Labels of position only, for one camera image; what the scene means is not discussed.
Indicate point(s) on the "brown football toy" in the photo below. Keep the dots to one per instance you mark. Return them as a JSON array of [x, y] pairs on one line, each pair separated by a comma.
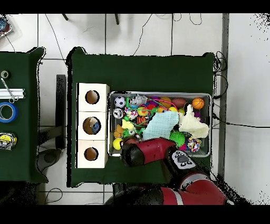
[[178, 102]]

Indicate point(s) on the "yellow ball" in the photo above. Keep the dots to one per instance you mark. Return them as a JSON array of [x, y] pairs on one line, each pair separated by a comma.
[[117, 144]]

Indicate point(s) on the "cream yellow cloth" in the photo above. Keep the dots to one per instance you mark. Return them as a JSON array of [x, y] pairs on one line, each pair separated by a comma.
[[193, 124]]

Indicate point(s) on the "black tripod leg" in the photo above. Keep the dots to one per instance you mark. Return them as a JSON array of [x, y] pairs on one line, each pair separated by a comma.
[[65, 17], [117, 19]]

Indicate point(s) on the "mint green cloth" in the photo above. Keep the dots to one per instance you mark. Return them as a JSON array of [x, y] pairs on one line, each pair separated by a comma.
[[161, 125]]

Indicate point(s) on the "silver robot toy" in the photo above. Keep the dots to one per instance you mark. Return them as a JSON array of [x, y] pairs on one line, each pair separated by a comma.
[[137, 100]]

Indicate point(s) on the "orange basketball toy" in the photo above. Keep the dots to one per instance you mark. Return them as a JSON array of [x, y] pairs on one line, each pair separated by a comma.
[[198, 103]]

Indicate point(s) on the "silver scissors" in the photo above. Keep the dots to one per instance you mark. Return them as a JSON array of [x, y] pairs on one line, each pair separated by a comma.
[[8, 90]]

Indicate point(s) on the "wooden box with three holes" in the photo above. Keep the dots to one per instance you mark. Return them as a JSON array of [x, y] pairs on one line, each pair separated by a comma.
[[92, 112]]

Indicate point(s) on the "grey tape roll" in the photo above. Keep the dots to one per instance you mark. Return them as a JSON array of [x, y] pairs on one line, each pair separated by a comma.
[[2, 74]]

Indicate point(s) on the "green spiky ball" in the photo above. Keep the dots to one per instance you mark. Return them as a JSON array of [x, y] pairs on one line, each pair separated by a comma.
[[178, 138]]

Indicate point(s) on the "blue tape roll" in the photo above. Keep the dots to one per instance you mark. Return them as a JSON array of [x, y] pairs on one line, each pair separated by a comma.
[[14, 112]]

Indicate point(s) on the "aluminium rail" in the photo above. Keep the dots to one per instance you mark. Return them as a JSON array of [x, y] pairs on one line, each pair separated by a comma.
[[19, 93]]

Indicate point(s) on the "yellow tape measure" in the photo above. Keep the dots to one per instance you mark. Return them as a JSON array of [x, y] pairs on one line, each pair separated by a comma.
[[6, 141]]

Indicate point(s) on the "crushed silver can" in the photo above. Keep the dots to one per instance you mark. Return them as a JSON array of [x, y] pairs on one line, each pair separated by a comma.
[[118, 113]]

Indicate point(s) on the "dark green table cloth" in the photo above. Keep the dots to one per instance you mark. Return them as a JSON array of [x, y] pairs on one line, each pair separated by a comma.
[[137, 71], [19, 164]]

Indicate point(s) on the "tray with blue object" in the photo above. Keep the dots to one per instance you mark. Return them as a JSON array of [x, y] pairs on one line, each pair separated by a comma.
[[4, 29]]

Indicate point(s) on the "black and white soccer ball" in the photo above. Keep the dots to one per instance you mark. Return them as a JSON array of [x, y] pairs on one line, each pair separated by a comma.
[[120, 101]]

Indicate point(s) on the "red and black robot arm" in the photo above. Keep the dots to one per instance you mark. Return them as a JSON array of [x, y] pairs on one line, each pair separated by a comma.
[[154, 150]]

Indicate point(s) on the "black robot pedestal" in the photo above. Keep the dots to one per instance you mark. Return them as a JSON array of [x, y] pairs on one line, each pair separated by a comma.
[[117, 186]]

